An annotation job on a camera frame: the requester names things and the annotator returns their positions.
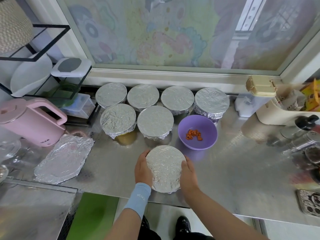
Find stack of aluminium foil sheets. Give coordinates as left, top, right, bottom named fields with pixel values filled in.
left=34, top=134, right=95, bottom=185

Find glass jar red contents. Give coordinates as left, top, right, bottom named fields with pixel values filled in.
left=305, top=146, right=320, bottom=165

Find black right shoe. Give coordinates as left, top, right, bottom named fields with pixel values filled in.
left=175, top=216, right=192, bottom=234

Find cream organiser tray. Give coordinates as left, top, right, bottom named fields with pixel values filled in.
left=256, top=87, right=320, bottom=126

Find white plate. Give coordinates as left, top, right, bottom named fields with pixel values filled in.
left=10, top=52, right=53, bottom=98

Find black metal rack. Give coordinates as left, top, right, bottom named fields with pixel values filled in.
left=0, top=24, right=93, bottom=123

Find window with cartoon film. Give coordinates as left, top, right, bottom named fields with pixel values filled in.
left=25, top=0, right=320, bottom=95

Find clear plastic box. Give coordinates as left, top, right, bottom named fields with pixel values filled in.
left=60, top=93, right=96, bottom=119

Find person's right hand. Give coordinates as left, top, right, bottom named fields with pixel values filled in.
left=179, top=158, right=201, bottom=199

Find stainless steel countertop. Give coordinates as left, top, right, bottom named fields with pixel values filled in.
left=0, top=82, right=320, bottom=228

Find clear glass jar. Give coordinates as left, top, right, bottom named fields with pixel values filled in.
left=0, top=140, right=22, bottom=161

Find light blue wristband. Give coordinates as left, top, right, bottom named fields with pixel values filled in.
left=122, top=182, right=152, bottom=219

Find foil-covered bowl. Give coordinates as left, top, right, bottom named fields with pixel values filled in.
left=160, top=86, right=196, bottom=116
left=95, top=82, right=128, bottom=109
left=126, top=84, right=160, bottom=112
left=99, top=103, right=137, bottom=140
left=145, top=145, right=187, bottom=194

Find yellow bowl with greens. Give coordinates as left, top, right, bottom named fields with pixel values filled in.
left=115, top=131, right=138, bottom=146

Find woven rope basket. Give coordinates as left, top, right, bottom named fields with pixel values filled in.
left=0, top=0, right=34, bottom=54

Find black left shoe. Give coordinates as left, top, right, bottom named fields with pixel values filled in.
left=140, top=215, right=151, bottom=231

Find person's left hand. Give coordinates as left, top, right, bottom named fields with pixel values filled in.
left=134, top=150, right=153, bottom=187

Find clear glass shaker bottle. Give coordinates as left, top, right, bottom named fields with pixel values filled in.
left=282, top=131, right=320, bottom=152

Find person's left forearm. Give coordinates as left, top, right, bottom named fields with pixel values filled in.
left=105, top=210, right=146, bottom=240

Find green floor mat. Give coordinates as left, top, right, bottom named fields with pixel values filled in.
left=66, top=192, right=120, bottom=240

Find patterned case smartphone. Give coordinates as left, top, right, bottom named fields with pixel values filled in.
left=296, top=189, right=320, bottom=218

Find black shoe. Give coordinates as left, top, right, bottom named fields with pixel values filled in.
left=140, top=215, right=151, bottom=231
left=175, top=216, right=192, bottom=234

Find glass bottle black cap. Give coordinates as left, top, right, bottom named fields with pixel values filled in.
left=280, top=114, right=319, bottom=139

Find beige round object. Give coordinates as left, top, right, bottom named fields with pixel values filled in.
left=245, top=75, right=278, bottom=97

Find foil-wrapped bowl being handled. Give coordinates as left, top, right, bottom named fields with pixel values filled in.
left=194, top=87, right=231, bottom=121

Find black trousers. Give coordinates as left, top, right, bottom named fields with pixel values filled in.
left=137, top=226, right=216, bottom=240

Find pink electric kettle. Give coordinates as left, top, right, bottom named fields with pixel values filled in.
left=0, top=98, right=68, bottom=147

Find purple bowl carrot pieces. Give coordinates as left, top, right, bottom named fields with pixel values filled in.
left=178, top=114, right=219, bottom=151

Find person's right forearm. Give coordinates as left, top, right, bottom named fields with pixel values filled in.
left=185, top=192, right=268, bottom=240

